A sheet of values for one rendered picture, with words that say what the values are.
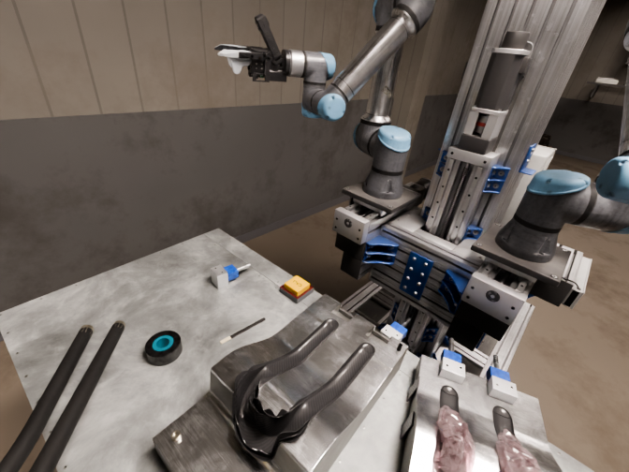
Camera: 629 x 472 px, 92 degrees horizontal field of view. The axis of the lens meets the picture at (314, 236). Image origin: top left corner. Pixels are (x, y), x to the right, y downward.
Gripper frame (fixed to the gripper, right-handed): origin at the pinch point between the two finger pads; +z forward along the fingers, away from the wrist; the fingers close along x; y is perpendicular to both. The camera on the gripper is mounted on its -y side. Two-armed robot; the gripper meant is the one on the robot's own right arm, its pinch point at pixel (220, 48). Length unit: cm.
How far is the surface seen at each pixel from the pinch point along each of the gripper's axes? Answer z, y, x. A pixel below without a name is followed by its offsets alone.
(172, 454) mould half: 20, 49, -82
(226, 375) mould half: 10, 43, -73
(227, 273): 4, 58, -33
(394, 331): -35, 51, -69
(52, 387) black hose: 42, 51, -62
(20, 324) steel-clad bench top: 58, 61, -36
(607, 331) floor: -245, 138, -66
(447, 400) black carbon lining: -36, 49, -89
